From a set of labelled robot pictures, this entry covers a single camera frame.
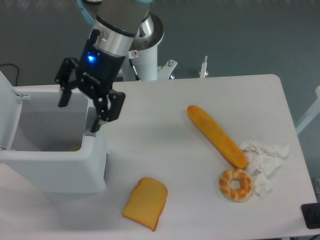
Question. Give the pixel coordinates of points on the white table clamp bracket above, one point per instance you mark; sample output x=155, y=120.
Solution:
x=166, y=70

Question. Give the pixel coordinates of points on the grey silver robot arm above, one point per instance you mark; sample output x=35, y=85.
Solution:
x=119, y=27

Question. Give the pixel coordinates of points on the toast bread slice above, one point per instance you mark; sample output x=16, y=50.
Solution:
x=146, y=203

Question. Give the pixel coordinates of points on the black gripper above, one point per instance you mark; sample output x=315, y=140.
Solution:
x=95, y=72

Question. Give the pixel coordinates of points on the white clamp post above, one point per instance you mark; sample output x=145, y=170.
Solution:
x=203, y=71

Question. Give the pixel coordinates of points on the white frame at right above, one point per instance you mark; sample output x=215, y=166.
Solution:
x=309, y=114

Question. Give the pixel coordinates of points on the small crumpled white tissue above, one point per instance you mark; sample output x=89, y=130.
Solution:
x=262, y=185

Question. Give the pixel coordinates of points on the round braided bread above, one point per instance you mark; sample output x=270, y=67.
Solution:
x=72, y=149

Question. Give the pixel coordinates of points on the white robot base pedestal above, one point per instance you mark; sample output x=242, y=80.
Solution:
x=145, y=56

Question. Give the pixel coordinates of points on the white trash can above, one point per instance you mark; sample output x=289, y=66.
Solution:
x=34, y=131

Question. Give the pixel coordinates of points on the braided ring bread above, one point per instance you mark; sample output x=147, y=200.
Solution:
x=235, y=185

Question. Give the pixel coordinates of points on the long baguette bread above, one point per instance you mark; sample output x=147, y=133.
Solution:
x=217, y=136

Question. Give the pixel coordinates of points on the black device at edge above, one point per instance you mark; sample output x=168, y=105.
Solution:
x=311, y=215

